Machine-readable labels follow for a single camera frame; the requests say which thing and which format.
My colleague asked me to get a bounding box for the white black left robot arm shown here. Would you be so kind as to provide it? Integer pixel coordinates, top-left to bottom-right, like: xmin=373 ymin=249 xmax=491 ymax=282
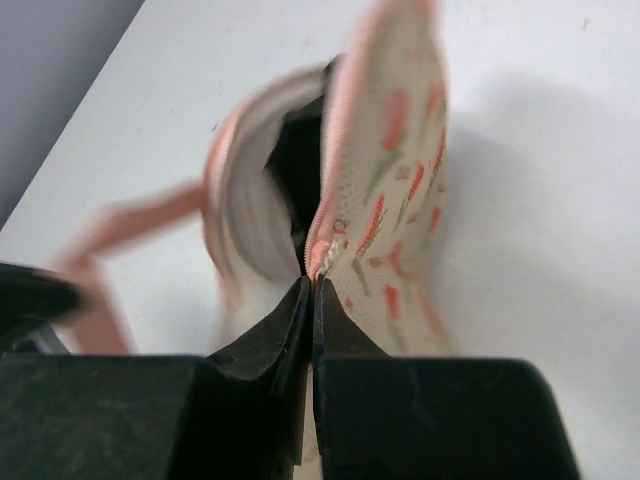
xmin=1 ymin=263 xmax=84 ymax=354

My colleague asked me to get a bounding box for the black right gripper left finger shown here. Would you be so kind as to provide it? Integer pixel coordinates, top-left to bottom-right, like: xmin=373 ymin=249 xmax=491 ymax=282
xmin=1 ymin=279 xmax=311 ymax=479

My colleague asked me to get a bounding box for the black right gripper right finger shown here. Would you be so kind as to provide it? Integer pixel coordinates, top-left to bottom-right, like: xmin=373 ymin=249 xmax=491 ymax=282
xmin=313 ymin=278 xmax=580 ymax=480

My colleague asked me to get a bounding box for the floral pink mesh laundry bag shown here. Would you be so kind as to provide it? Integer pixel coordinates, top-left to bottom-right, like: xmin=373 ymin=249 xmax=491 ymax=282
xmin=49 ymin=0 xmax=454 ymax=357

